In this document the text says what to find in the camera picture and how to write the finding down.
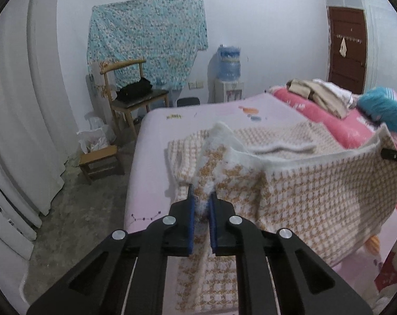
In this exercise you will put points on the white curtain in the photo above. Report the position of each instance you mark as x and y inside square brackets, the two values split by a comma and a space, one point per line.
[18, 105]

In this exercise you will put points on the white plastic bag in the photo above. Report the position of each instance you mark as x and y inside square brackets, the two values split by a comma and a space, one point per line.
[95, 137]

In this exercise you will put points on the beige white houndstooth coat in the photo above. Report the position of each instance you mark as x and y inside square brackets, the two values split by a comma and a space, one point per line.
[316, 197]

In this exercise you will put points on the small wooden stool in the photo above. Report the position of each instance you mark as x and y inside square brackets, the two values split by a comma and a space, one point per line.
[98, 156]

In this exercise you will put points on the white panelled wardrobe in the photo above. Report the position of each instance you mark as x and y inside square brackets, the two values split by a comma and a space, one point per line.
[382, 39]

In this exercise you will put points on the wooden chair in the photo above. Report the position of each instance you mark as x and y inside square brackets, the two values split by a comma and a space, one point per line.
[139, 101]

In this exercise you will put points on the black bag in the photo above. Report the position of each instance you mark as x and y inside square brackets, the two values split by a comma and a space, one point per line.
[134, 90]

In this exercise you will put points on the blue water bottle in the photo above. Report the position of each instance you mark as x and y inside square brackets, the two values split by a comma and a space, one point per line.
[228, 65]

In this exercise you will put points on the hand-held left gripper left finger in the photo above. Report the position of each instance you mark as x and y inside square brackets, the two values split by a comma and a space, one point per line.
[190, 216]

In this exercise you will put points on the beige clothes pile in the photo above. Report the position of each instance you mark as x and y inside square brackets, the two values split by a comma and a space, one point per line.
[320, 95]

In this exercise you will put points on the white water dispenser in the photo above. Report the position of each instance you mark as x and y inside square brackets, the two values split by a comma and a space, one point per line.
[223, 92]

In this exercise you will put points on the wall socket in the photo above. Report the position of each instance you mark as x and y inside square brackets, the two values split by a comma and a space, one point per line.
[196, 84]

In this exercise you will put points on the pink red blanket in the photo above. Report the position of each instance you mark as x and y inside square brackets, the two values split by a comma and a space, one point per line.
[336, 128]

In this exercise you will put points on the brown door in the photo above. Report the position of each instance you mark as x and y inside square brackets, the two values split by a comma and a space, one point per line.
[346, 72]

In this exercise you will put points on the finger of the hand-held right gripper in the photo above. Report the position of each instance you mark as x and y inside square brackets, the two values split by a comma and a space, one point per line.
[395, 156]

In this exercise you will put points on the bed with pink sheet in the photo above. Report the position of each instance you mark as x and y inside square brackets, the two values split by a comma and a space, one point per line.
[159, 128]

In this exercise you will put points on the teal floral cloth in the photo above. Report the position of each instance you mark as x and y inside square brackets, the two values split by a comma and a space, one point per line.
[146, 32]

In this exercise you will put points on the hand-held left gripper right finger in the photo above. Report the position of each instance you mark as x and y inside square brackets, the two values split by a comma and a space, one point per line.
[213, 223]

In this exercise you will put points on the beige cloth on door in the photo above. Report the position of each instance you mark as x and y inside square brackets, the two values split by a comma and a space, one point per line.
[343, 49]

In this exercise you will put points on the black low stool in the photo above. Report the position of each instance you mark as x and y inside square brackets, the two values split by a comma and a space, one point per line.
[188, 101]

